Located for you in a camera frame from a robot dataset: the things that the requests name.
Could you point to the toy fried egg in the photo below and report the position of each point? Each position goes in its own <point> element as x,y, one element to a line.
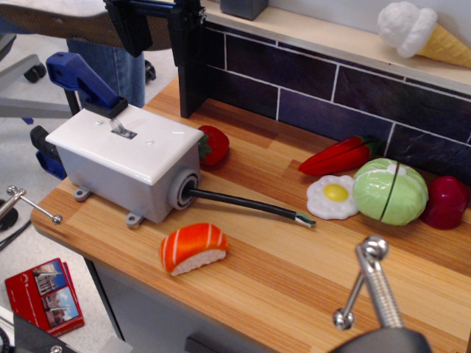
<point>331,198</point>

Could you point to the red toy strawberry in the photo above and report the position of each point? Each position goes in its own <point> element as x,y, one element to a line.
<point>213,146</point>

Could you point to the green toy cabbage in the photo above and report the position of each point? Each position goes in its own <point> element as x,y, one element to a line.
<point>390,192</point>

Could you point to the brown patterned chair seat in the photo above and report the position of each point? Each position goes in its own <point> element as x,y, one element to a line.
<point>83,21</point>

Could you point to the grey light switch box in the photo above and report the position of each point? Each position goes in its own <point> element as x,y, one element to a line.
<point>145,174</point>

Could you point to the metal clamp screw right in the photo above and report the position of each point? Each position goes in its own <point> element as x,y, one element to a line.
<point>370,254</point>

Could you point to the red booklet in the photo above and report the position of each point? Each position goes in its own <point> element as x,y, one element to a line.
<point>45,296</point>

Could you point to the red toy chili pepper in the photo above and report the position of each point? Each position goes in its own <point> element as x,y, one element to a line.
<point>347,154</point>

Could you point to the grey block on shelf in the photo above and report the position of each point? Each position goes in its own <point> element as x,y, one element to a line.
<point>246,9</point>

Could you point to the office chair base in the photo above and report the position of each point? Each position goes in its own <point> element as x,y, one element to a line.
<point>39,98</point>

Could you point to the dark red toy fruit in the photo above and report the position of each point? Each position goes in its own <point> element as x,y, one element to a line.
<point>448,199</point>

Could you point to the black device corner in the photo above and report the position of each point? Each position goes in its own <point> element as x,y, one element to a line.
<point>18,335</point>

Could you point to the grey cabinet drawer front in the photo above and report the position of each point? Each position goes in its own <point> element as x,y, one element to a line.
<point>152,322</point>

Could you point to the blue jeans leg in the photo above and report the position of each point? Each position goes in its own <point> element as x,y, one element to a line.
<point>124,73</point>

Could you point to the wooden shelf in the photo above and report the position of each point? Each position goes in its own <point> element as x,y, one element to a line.
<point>342,42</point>

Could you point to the salmon sushi plush toy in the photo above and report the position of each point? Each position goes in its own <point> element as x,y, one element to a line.
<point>192,247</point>

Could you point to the black upright post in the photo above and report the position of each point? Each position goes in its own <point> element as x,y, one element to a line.
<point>186,24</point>

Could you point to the toy ice cream cone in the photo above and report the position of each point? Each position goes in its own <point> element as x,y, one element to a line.
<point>414,31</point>

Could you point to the clear toggle switch lever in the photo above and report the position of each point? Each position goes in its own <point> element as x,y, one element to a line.
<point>119,129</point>

